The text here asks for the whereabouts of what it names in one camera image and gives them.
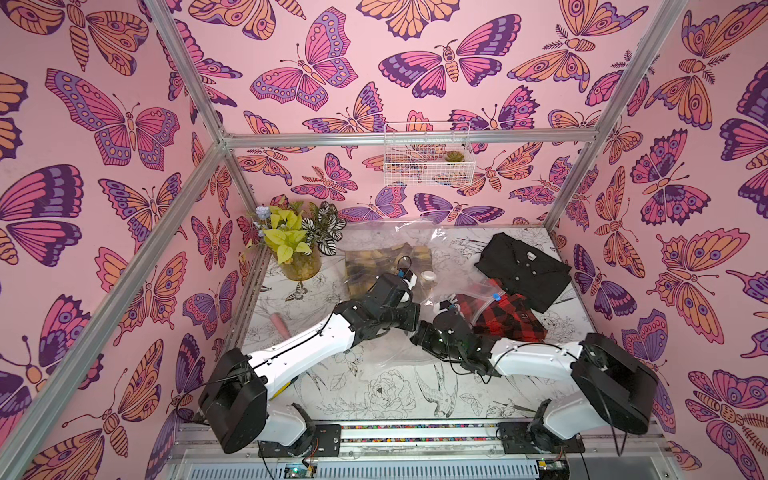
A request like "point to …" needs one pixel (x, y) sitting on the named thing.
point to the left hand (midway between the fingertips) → (423, 311)
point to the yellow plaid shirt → (363, 268)
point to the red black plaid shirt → (495, 313)
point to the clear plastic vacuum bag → (434, 262)
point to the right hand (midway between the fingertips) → (408, 332)
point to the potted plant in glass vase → (297, 234)
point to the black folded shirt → (520, 265)
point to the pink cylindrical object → (281, 325)
